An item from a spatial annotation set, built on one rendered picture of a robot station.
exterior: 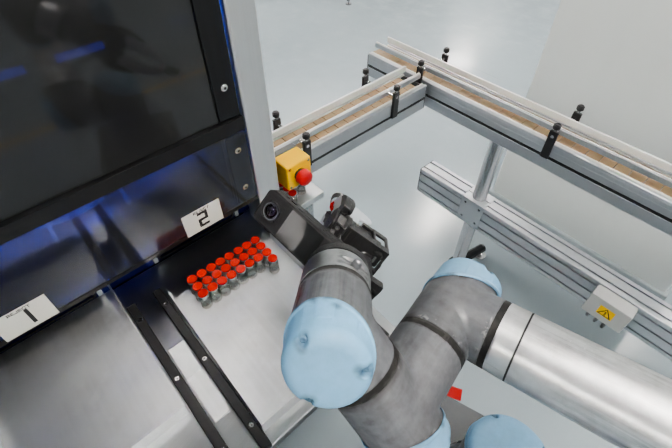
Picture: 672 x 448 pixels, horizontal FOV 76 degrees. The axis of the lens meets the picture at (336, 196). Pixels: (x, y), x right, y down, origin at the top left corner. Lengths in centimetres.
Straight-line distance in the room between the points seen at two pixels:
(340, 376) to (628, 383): 25
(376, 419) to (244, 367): 51
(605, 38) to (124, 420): 181
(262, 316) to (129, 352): 26
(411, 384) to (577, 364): 15
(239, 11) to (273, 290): 55
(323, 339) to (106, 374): 68
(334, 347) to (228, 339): 60
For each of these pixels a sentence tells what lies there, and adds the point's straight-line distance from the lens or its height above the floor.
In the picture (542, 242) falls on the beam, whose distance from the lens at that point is 161.
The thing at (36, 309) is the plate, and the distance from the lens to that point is 92.
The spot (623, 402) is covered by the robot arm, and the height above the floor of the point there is 130.
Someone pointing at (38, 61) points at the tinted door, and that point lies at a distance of 69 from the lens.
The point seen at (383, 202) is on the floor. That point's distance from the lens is 236.
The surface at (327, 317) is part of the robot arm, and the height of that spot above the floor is 138.
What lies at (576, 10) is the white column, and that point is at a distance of 191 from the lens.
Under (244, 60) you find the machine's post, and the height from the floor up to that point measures 132.
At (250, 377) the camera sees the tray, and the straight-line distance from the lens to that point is 88.
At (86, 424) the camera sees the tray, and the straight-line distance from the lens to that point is 94.
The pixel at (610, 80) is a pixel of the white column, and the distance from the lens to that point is 193.
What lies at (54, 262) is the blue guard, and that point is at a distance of 86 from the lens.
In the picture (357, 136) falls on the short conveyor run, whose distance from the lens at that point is 132.
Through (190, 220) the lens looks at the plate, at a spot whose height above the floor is 103.
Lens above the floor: 168
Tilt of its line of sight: 45 degrees down
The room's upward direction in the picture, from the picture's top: straight up
